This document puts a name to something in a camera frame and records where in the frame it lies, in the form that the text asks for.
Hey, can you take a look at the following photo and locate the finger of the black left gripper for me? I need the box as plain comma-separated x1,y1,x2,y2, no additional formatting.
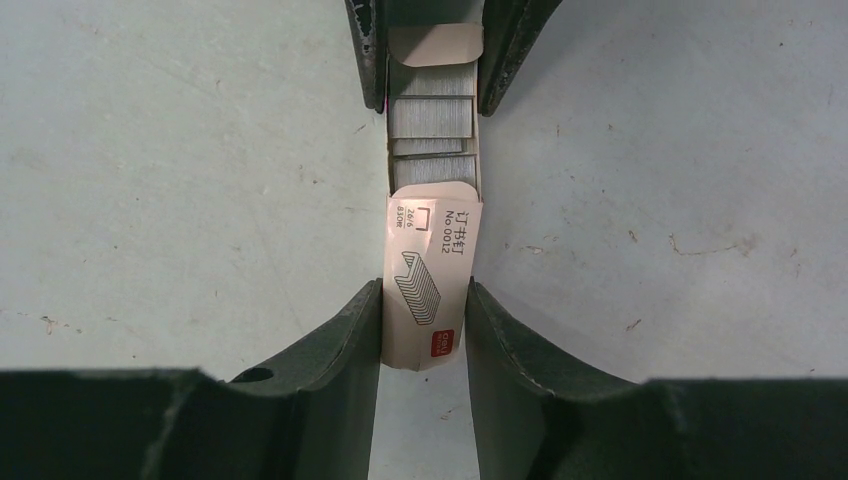
344,0,388,113
477,0,562,117

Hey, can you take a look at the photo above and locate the staple box tray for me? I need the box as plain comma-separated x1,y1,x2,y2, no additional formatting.
386,23,484,193

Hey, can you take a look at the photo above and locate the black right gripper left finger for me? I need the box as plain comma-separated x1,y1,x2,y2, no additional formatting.
1,280,382,479

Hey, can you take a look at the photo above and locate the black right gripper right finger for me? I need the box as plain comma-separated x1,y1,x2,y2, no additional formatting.
465,282,847,479

